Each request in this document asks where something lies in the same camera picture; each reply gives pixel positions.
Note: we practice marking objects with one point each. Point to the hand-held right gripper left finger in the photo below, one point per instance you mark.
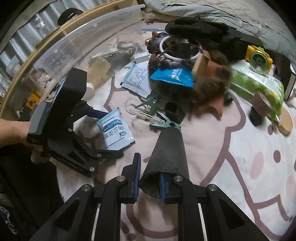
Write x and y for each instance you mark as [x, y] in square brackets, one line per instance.
[136, 176]

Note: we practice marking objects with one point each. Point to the multicolour crochet piece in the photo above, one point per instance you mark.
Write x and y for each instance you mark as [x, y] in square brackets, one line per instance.
[153, 42]

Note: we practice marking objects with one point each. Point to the blue foil packet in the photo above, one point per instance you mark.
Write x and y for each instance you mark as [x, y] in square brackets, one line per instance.
[171, 77]

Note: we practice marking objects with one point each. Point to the beige fleece blanket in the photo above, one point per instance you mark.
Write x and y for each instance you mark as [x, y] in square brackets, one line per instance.
[152, 17]

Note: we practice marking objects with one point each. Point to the green dotted wipes packet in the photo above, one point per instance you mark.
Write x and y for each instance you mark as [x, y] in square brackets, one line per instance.
[254, 81]

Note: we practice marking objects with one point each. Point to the white text-printed packet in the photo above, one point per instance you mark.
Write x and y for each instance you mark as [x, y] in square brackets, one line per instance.
[136, 78]

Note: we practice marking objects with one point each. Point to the black felt tube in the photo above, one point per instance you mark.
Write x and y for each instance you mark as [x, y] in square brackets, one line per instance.
[168, 150]

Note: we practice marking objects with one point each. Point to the orange brown leather piece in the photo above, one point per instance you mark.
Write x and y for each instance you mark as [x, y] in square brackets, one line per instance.
[214, 104]

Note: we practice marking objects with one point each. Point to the clear plastic storage box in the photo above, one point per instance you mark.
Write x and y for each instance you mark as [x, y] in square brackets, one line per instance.
[76, 34]

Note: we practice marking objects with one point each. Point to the white and blue packet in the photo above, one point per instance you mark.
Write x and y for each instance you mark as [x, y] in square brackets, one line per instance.
[113, 129]

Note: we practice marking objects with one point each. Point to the tan wooden block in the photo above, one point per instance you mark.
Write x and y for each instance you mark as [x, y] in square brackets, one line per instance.
[200, 64]

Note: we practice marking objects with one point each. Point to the white curtain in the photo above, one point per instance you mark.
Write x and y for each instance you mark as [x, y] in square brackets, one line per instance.
[25, 34]

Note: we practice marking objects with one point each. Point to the round tan disc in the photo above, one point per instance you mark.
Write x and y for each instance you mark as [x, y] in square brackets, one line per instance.
[286, 125]

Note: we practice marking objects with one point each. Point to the yellowish clear pouch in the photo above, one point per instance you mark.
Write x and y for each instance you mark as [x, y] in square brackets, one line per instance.
[99, 68]

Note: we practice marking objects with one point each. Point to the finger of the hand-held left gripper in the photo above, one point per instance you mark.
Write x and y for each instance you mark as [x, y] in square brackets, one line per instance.
[97, 113]
[111, 154]

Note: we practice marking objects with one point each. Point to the black book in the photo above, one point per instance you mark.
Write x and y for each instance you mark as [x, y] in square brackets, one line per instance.
[290, 85]

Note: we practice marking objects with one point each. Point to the clear plastic bottle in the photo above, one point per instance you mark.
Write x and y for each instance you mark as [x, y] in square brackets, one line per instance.
[42, 27]

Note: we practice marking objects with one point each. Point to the black cloth item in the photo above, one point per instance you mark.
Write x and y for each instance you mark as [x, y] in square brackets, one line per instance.
[67, 14]

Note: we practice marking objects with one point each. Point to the black square case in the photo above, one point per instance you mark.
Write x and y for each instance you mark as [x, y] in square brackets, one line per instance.
[174, 113]

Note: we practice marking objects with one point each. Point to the brown tape roll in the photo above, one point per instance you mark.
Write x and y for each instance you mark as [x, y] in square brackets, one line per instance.
[261, 104]

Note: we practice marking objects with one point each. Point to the white charger adapter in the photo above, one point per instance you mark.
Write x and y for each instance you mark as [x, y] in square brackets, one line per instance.
[141, 57]

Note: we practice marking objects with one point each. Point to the brown fur piece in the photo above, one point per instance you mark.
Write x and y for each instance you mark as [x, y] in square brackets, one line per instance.
[208, 85]

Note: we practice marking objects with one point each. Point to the person's left hand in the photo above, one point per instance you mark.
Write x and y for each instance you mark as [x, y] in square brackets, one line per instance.
[13, 133]

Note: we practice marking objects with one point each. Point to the green clothes peg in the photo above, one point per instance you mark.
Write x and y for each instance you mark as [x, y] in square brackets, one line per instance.
[151, 105]
[166, 124]

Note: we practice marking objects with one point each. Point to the person's dark clothing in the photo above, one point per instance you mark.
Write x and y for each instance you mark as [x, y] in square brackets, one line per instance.
[27, 197]

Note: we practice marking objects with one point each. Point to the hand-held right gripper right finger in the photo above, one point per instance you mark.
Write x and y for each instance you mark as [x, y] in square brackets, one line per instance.
[163, 188]

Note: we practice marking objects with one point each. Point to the beige textured pillow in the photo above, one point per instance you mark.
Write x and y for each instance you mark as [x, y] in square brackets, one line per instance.
[208, 9]

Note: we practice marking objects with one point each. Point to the cartoon printed blanket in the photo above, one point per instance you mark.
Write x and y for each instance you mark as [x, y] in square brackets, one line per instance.
[231, 185]

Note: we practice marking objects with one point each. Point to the yellow headlamp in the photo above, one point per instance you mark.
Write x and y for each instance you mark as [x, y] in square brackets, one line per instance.
[259, 60]

